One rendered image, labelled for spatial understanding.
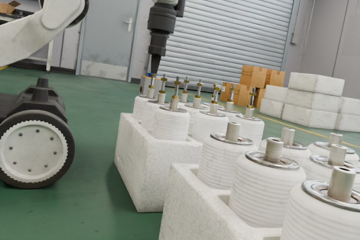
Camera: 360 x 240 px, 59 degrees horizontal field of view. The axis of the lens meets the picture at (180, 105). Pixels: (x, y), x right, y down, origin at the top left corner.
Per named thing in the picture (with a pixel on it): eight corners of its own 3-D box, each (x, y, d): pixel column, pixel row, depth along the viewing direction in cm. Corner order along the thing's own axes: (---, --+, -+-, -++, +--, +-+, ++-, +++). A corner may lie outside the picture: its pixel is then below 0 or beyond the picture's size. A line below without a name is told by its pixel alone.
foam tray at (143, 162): (137, 212, 77) (148, 141, 75) (113, 161, 113) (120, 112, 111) (269, 211, 91) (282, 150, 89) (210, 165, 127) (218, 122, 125)
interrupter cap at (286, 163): (264, 171, 40) (265, 165, 40) (234, 153, 47) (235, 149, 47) (311, 173, 42) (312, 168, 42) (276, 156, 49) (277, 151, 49)
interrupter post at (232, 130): (227, 142, 54) (231, 123, 54) (221, 139, 56) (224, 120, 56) (240, 143, 55) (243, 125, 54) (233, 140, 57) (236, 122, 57)
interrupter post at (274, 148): (269, 165, 43) (273, 142, 43) (259, 159, 45) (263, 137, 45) (283, 166, 44) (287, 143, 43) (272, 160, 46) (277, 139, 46)
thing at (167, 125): (186, 177, 87) (197, 113, 85) (166, 184, 79) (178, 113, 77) (159, 166, 92) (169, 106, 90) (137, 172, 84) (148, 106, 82)
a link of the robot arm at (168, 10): (153, 14, 97) (158, -24, 96) (144, 17, 107) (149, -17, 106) (186, 22, 101) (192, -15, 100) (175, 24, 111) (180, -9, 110)
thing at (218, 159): (200, 253, 51) (218, 145, 49) (180, 223, 60) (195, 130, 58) (250, 250, 55) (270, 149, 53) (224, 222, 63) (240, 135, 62)
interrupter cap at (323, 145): (333, 154, 59) (334, 150, 59) (305, 143, 66) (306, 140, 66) (363, 156, 61) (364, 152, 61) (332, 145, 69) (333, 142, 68)
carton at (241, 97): (251, 107, 466) (255, 87, 463) (237, 105, 457) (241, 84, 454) (240, 104, 494) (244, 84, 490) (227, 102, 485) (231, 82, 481)
